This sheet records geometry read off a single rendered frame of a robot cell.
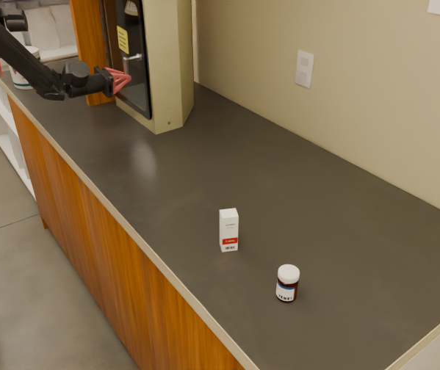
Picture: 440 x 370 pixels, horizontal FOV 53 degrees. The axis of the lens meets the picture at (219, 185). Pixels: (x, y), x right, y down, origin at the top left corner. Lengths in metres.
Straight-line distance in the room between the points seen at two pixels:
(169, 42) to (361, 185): 0.74
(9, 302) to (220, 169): 1.41
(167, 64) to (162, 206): 0.52
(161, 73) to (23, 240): 1.56
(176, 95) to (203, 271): 0.74
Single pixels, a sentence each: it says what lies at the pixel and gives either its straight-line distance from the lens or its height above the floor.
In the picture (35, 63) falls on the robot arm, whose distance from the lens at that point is 1.35.
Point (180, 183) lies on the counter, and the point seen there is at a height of 0.94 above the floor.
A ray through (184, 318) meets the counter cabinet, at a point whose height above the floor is 0.76.
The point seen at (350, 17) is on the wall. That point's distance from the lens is 1.39.
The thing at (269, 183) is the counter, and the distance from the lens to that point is 1.29.
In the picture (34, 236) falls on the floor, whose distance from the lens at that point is 2.78.
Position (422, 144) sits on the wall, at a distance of 1.32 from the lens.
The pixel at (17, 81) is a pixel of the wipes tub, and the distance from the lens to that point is 2.11.
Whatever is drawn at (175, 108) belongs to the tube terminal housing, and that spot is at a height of 1.02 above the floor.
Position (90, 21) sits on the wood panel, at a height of 1.25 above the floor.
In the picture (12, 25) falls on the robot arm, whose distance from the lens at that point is 1.74.
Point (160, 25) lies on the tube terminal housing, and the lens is 1.47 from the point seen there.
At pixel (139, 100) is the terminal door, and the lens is 1.59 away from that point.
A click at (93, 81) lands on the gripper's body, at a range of 1.45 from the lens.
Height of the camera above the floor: 1.64
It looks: 33 degrees down
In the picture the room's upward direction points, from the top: straight up
